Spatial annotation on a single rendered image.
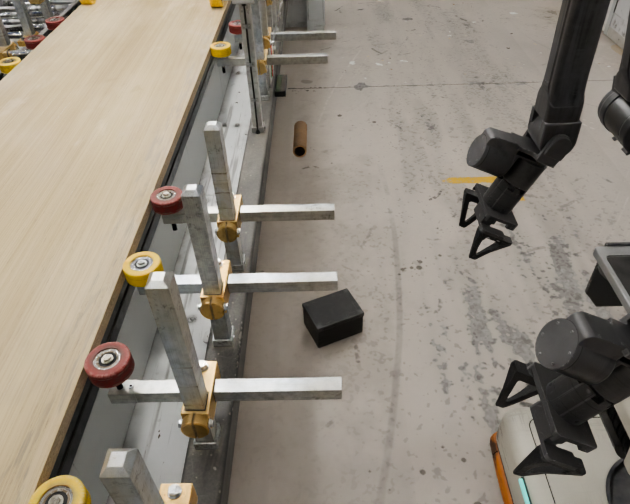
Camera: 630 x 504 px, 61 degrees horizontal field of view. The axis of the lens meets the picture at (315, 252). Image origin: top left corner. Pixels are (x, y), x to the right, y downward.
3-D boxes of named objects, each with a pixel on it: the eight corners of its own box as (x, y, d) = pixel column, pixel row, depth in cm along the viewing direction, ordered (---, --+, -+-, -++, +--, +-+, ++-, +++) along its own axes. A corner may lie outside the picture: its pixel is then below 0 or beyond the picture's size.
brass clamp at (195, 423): (223, 375, 106) (220, 360, 103) (214, 438, 96) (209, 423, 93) (193, 376, 106) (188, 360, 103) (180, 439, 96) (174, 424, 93)
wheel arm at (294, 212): (334, 214, 138) (334, 201, 135) (334, 223, 136) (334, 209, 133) (167, 218, 139) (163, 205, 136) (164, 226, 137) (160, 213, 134)
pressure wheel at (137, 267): (130, 311, 118) (115, 273, 110) (142, 285, 124) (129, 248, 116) (165, 313, 117) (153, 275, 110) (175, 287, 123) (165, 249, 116)
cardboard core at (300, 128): (306, 120, 333) (306, 145, 310) (307, 132, 338) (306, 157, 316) (294, 120, 333) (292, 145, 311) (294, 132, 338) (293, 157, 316)
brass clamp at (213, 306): (235, 275, 123) (232, 259, 119) (228, 320, 112) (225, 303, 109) (208, 276, 123) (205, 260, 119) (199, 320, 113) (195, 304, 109)
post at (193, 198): (235, 348, 129) (202, 181, 97) (234, 360, 126) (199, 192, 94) (221, 348, 129) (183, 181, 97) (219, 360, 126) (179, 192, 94)
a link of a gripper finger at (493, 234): (458, 261, 98) (487, 224, 92) (451, 236, 103) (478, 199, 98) (489, 271, 100) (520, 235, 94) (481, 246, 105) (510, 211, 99)
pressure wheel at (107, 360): (103, 418, 98) (83, 381, 90) (100, 384, 104) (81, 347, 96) (147, 404, 100) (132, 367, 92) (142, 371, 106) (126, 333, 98)
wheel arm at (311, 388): (341, 387, 103) (341, 374, 100) (341, 403, 101) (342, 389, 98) (117, 391, 104) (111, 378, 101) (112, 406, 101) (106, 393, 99)
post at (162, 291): (221, 440, 109) (172, 267, 77) (218, 456, 106) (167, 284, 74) (203, 440, 109) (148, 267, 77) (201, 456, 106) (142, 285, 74)
